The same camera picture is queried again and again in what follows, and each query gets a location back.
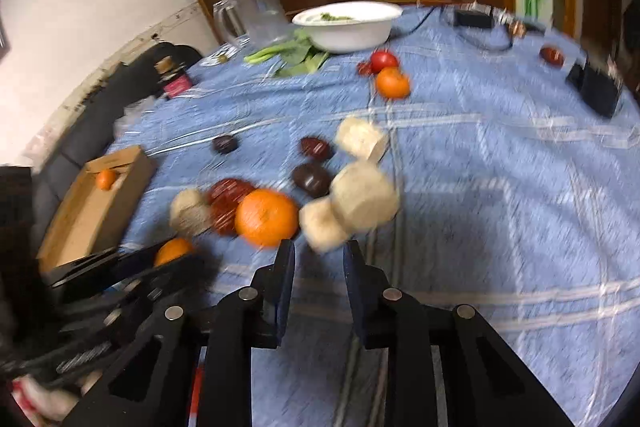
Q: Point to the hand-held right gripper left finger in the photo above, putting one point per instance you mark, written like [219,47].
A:
[284,279]

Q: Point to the small copper object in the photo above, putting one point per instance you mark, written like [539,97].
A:
[515,28]

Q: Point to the dark red jujube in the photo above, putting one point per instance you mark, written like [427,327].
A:
[551,55]
[225,143]
[311,179]
[316,148]

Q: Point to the green leafy vegetable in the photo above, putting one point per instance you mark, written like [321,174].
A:
[292,54]

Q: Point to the clear glass pitcher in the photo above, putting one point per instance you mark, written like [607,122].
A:
[250,14]

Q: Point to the red tomato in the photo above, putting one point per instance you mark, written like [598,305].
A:
[383,60]

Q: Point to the large beige cylindrical chunk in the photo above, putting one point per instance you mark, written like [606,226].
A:
[365,199]

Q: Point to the brown cardboard tray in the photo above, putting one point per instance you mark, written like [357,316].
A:
[90,217]

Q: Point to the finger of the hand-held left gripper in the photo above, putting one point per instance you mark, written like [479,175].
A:
[100,264]
[165,279]

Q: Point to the white bowl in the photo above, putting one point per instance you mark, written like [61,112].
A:
[347,26]

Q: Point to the large orange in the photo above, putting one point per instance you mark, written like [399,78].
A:
[266,217]

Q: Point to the small orange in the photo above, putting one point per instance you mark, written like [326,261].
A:
[106,179]

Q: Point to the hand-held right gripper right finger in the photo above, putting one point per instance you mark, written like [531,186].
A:
[356,287]

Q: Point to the dark red ribbed fruit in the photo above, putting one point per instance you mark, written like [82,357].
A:
[224,204]

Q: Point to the bottle with pink label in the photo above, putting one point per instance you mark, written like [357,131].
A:
[174,79]

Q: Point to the black power adapter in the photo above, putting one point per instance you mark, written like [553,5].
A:
[472,18]

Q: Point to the black sofa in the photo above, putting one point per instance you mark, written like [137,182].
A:
[95,117]

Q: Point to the black box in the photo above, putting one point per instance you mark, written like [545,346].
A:
[597,88]

